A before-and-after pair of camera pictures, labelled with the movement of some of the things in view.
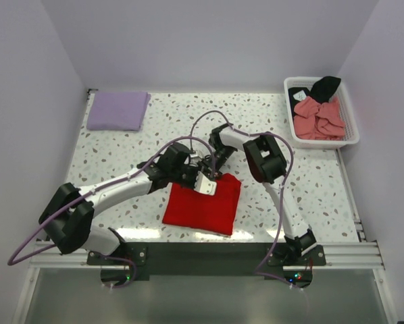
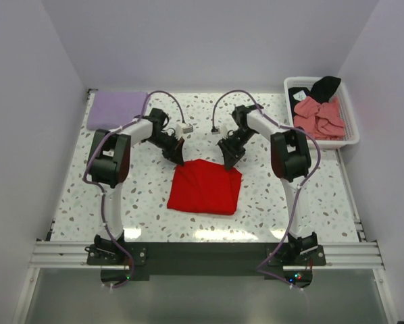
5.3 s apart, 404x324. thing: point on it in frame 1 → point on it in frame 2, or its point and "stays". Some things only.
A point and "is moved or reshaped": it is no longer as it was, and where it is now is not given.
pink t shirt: [313, 121] stays
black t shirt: [321, 90] stays
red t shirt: [189, 208] is moved or reshaped
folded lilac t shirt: [117, 111] stays
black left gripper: [195, 170] → [175, 153]
